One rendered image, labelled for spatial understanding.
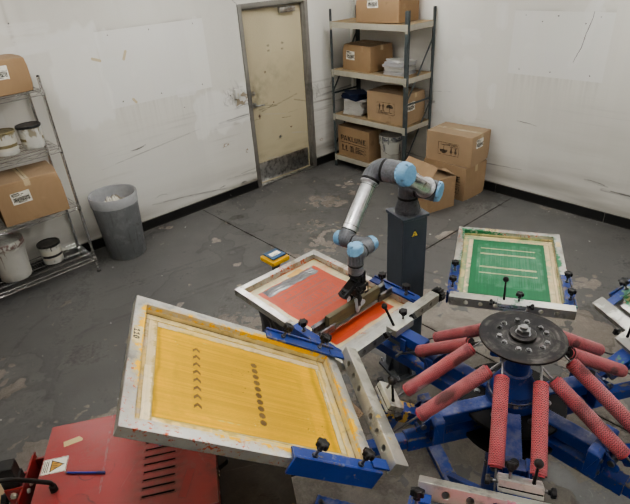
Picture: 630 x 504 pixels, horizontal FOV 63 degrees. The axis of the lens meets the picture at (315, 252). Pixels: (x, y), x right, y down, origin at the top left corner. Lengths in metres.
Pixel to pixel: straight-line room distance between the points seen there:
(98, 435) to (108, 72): 4.08
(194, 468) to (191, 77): 4.70
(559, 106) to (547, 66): 0.41
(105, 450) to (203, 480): 0.38
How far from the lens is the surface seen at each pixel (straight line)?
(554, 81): 5.88
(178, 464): 1.87
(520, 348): 1.92
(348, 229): 2.50
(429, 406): 1.91
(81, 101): 5.48
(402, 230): 3.00
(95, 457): 2.00
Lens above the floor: 2.51
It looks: 30 degrees down
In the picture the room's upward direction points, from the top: 4 degrees counter-clockwise
